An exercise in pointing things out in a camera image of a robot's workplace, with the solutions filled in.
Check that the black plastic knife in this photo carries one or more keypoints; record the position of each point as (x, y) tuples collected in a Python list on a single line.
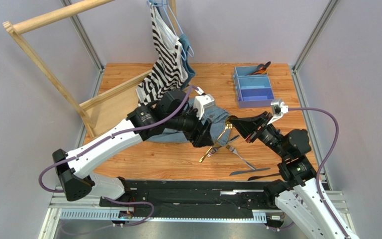
[(261, 177)]

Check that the wooden clothes rack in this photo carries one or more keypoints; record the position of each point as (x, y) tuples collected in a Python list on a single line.
[(46, 70)]

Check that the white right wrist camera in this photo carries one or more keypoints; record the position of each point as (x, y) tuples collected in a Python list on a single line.
[(279, 109)]

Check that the blue three-compartment organizer tray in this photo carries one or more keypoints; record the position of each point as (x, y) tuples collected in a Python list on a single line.
[(252, 91)]

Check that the silver metal knife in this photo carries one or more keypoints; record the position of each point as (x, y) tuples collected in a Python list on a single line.
[(217, 147)]

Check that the silver metal fork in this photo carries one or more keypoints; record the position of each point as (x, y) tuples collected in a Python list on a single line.
[(235, 151)]

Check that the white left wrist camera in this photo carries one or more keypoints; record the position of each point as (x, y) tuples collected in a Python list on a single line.
[(202, 103)]

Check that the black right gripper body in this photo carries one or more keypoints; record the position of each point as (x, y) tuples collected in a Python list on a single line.
[(257, 128)]

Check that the gold metal spoon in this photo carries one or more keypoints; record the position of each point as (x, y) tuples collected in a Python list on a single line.
[(228, 125)]

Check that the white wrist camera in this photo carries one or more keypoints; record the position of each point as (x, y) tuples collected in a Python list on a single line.
[(202, 103), (279, 109)]

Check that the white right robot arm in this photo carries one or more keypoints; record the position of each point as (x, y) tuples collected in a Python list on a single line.
[(298, 194)]

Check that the black white striped top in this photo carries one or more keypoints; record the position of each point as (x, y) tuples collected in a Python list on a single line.
[(168, 72)]

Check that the teal hanging garment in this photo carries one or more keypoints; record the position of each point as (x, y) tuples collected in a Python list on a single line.
[(187, 63)]

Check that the dark blue plastic knife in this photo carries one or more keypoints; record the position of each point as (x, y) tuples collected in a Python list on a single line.
[(248, 171)]

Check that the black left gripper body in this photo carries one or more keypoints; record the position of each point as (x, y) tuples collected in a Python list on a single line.
[(189, 125)]

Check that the light blue denim jacket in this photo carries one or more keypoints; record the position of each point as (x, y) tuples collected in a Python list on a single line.
[(216, 114)]

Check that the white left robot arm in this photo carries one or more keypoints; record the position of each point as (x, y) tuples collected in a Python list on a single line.
[(75, 168)]

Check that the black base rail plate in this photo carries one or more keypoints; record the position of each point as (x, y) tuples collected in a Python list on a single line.
[(205, 199)]

